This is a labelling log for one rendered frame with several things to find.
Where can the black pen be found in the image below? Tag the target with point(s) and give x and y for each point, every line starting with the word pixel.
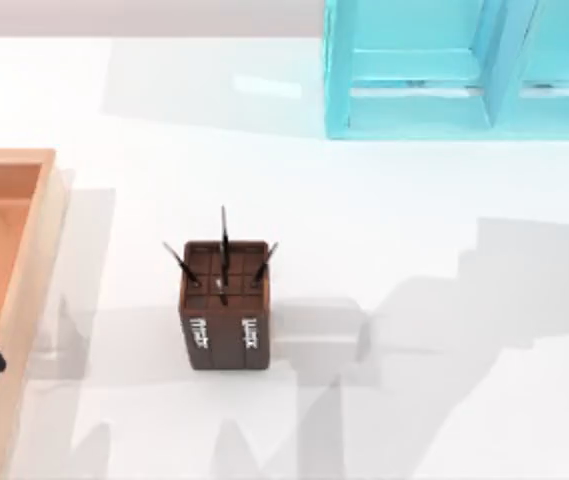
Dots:
pixel 224 245
pixel 182 265
pixel 264 267

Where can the light blue rack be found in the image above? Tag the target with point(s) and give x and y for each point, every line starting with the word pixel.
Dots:
pixel 414 65

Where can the brown pen holder box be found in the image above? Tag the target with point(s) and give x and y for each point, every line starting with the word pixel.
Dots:
pixel 224 335

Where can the shallow salmon-coloured box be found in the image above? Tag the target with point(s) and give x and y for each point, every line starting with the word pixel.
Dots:
pixel 34 240

